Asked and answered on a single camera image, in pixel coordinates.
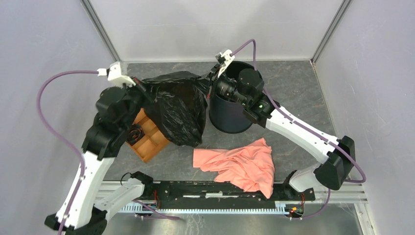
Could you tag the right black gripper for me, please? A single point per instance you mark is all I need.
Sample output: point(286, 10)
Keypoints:
point(214, 80)

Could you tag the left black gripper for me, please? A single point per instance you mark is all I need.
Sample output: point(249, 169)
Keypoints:
point(140, 88)

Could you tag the dark blue trash bin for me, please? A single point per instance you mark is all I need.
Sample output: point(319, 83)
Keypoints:
point(228, 116)

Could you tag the black trash bag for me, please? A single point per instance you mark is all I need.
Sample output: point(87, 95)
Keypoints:
point(136, 133)
point(179, 106)

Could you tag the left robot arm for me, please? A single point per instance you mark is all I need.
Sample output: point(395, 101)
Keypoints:
point(81, 213)

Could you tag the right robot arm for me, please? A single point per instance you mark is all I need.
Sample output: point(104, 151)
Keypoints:
point(335, 156)

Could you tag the rolled black trash bag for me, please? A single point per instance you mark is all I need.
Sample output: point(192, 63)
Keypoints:
point(136, 133)

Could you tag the orange compartment tray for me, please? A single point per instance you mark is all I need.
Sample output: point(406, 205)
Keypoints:
point(152, 143)

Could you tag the pink cloth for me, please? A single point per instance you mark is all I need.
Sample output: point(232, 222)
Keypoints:
point(249, 168)

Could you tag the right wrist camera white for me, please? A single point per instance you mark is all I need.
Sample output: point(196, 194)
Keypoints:
point(224, 59)

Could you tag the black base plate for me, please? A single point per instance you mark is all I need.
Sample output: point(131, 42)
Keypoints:
point(213, 195)

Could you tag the aluminium slotted rail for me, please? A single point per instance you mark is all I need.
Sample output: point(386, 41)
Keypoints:
point(137, 208)

